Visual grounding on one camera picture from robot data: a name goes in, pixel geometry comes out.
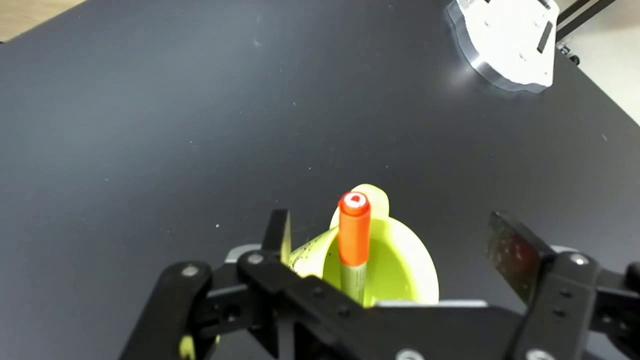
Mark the marker with orange cap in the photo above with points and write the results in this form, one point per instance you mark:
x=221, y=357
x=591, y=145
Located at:
x=354, y=235

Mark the yellow-green cup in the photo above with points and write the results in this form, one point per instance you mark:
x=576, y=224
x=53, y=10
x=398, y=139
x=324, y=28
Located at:
x=400, y=265

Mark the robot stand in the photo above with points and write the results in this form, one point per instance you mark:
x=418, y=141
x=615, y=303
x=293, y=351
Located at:
x=200, y=125

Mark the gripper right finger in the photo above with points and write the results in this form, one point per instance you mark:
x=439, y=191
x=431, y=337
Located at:
x=565, y=300

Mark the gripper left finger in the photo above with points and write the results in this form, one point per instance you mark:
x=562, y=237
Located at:
x=175, y=300

